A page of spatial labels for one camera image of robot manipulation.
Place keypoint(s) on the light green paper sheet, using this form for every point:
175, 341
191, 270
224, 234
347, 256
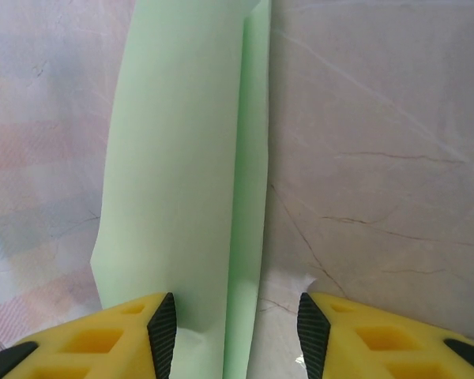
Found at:
174, 158

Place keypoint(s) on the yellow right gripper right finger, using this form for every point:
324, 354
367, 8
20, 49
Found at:
379, 343

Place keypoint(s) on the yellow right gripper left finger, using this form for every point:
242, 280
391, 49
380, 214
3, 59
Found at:
114, 343

